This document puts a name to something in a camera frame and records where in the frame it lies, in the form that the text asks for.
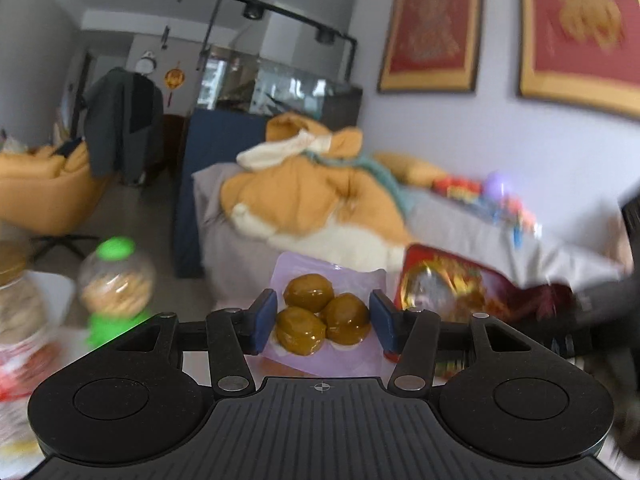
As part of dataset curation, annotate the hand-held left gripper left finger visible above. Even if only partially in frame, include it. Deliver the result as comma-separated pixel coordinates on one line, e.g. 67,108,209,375
115,288,278,394

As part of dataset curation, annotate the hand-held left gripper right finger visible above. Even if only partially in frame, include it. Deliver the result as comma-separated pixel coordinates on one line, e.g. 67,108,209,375
368,289,541,394

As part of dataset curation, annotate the clear packet of brown snacks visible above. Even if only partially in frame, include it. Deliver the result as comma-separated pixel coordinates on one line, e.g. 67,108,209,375
262,252,389,377

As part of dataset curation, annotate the large red gold snack bag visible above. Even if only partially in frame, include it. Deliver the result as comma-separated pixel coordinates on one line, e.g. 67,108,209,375
382,243,577,381

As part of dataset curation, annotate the yellow and cream duvet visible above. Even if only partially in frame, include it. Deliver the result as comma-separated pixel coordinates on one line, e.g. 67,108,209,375
220,112,416,271

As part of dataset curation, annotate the grey sofa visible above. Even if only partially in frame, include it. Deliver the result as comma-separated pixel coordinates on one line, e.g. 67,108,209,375
191,162,631,311

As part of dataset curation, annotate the teal knitted cloth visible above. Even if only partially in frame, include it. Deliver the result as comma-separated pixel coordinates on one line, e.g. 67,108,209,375
305,150,416,211

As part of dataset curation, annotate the green gumball machine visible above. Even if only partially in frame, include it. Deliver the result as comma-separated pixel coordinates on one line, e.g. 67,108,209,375
75,236,154,349

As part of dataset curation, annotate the pile of colourful toys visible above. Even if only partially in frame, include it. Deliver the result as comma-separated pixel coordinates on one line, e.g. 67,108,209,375
432,172,544,249

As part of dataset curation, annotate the dark blue cabinet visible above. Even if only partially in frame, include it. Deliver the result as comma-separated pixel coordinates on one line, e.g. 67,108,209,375
172,108,274,279

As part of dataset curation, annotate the glass fish tank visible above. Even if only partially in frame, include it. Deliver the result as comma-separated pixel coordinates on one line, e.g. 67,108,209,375
197,0,364,129

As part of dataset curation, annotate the dark grey jacket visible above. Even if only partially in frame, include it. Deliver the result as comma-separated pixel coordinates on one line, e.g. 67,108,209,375
82,66,166,186

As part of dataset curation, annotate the peanut jar with gold lid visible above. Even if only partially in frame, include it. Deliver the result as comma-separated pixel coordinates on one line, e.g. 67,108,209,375
0,240,76,406

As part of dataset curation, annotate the red gold hanging ornament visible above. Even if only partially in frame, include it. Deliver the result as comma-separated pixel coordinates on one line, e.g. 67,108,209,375
163,62,187,109

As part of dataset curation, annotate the orange lounge chair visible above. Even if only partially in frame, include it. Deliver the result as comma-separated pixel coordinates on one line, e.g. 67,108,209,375
0,140,114,251

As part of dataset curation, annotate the large red gold framed picture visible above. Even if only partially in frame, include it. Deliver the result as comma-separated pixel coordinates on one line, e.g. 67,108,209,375
517,0,640,121

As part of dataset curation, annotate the small red gold framed picture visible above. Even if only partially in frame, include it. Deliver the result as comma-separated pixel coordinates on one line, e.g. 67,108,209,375
377,0,486,94

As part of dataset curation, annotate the round panda wall clock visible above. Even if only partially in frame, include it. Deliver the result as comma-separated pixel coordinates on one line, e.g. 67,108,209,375
135,49,159,76

